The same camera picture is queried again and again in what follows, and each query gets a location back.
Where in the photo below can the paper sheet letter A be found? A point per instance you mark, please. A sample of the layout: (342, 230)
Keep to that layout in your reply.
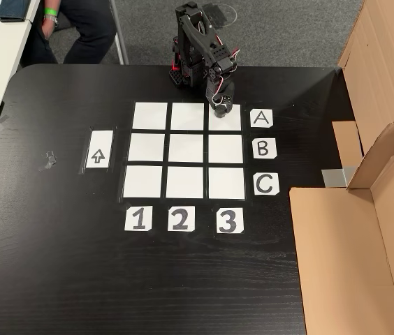
(261, 118)

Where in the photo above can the paper sheet letter B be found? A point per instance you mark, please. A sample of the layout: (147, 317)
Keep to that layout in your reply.
(264, 148)

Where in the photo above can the paper sheet letter C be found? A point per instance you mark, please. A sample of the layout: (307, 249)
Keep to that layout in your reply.
(266, 184)

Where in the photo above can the brown cardboard panel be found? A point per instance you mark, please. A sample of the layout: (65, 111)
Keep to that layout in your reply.
(340, 261)
(385, 52)

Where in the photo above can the person's hand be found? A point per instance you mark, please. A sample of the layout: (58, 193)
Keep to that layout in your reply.
(48, 28)

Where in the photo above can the paper sheet number 3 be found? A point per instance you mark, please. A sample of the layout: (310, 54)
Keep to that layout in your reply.
(230, 220)

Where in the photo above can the crumpled black tape scrap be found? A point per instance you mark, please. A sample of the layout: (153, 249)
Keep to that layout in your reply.
(47, 161)

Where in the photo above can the white paper grid square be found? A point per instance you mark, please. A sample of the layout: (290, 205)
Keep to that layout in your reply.
(149, 115)
(146, 147)
(226, 183)
(233, 122)
(186, 148)
(184, 182)
(225, 148)
(142, 181)
(187, 116)

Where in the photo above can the paper sheet number 2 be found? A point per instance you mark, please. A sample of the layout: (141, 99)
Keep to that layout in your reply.
(181, 218)

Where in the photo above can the grey metal table leg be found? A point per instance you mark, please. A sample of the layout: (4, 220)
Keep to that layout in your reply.
(120, 35)

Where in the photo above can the grey tape scrap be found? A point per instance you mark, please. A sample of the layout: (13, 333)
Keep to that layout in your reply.
(4, 122)

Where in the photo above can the white arrow paper sheet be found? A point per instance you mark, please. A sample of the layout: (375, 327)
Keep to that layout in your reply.
(99, 146)

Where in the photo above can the green wristband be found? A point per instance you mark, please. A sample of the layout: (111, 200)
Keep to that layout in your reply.
(51, 11)

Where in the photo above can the paper sheet number 1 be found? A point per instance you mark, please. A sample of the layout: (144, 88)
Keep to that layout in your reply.
(138, 218)

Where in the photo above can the dark flat case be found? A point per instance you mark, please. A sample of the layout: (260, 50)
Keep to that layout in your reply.
(13, 10)

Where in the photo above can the person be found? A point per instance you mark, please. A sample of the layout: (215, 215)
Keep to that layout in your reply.
(88, 31)

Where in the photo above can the wrist watch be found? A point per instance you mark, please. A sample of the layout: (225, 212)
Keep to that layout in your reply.
(55, 21)

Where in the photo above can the black octagonal token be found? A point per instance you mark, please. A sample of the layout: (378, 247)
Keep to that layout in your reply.
(220, 112)

